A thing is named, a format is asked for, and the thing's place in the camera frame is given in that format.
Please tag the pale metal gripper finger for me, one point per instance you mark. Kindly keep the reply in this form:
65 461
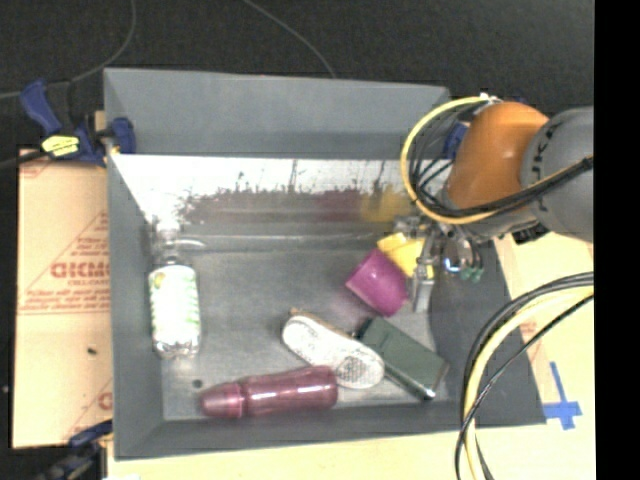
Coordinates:
425 263
422 295

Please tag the yellow cup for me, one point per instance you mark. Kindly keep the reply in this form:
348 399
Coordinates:
400 250

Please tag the purple cup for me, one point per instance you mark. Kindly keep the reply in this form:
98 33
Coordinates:
377 283

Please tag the dark green flat block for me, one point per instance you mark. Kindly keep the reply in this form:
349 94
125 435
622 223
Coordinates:
407 355

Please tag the white shoe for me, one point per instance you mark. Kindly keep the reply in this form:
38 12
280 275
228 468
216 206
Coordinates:
330 350

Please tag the grey metal bin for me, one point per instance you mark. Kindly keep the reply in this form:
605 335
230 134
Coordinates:
260 288

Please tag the dark purple bottle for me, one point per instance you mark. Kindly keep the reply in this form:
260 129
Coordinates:
280 393

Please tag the clear plastic bottle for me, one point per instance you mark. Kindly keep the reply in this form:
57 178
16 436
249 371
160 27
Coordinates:
175 308

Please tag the brown cardboard board, red print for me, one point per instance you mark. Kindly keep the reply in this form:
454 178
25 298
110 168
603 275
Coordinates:
60 248

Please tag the black cylinder on white bracket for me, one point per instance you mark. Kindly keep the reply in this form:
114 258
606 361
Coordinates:
529 233

